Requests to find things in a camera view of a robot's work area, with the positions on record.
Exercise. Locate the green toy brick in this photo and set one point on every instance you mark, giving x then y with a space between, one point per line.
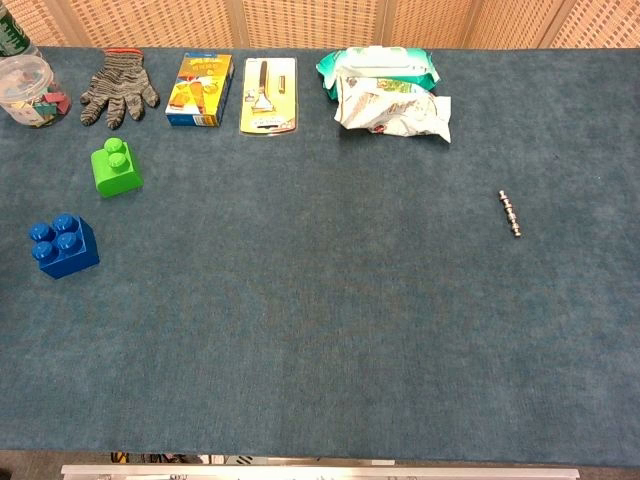
116 175

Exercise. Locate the blue toy brick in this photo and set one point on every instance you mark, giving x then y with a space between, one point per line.
67 255

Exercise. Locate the crumpled white snack bag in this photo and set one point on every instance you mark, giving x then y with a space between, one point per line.
395 112

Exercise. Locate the razor in yellow blister pack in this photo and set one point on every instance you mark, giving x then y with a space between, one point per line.
269 95

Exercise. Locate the green wet wipes pack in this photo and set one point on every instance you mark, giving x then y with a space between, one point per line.
380 62

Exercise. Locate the small metal beaded rod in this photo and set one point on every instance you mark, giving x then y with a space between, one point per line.
510 214

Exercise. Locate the yellow and blue snack box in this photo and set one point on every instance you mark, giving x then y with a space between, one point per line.
199 90

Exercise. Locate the grey striped knit glove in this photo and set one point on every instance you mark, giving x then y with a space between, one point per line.
118 89

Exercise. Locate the clear plastic jar with clips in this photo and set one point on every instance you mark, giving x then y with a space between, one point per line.
27 90

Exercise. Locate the green labelled plastic bottle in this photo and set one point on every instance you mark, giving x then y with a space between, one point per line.
11 35

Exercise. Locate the aluminium profile rail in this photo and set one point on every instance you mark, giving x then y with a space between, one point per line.
320 472

